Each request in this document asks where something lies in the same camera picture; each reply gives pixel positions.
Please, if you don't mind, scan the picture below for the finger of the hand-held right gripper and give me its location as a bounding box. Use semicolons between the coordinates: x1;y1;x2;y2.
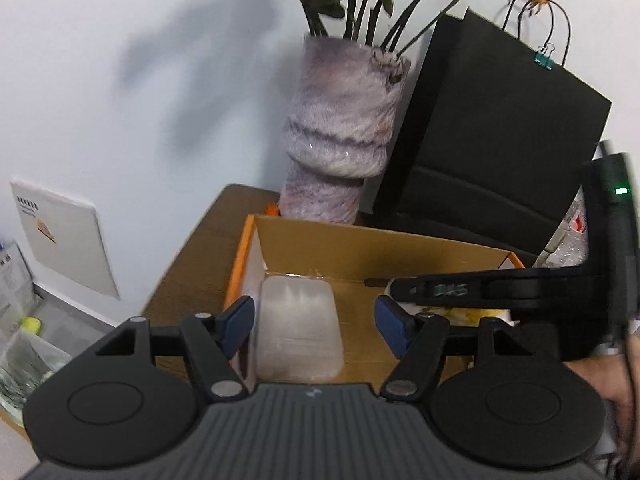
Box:
365;265;596;312

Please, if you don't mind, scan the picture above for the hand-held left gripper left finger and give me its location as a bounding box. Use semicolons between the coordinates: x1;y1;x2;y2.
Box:
95;296;256;403

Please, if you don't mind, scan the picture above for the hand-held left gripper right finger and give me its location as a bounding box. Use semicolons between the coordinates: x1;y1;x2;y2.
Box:
375;295;531;403

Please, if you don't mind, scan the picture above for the yellow and white plush toy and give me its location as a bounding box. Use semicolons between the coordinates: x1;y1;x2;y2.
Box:
384;282;513;323

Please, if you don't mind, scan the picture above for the orange-red cardboard box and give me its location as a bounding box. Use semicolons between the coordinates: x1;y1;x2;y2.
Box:
222;214;527;396

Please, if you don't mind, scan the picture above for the person's right hand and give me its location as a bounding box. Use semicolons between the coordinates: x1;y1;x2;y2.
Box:
565;335;640;461

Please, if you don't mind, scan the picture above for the shrink-wrapped water bottle pack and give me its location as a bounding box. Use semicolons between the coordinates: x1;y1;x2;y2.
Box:
537;187;591;268

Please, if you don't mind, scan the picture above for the clear plastic container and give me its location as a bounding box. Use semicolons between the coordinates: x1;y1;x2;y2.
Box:
255;274;345;383

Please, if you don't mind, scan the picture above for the black paper bag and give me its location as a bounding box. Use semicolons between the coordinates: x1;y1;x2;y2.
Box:
360;0;613;258

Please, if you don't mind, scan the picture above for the white board panel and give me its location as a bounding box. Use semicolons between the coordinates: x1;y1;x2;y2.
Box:
10;176;121;301

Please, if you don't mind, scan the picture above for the green binder clip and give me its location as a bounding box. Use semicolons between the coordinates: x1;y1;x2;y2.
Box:
534;42;557;71

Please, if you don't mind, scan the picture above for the purple marbled vase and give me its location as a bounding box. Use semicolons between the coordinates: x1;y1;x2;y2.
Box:
277;35;412;226

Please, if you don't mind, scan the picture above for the clear plastic bag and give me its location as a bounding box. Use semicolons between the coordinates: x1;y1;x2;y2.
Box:
0;330;73;428

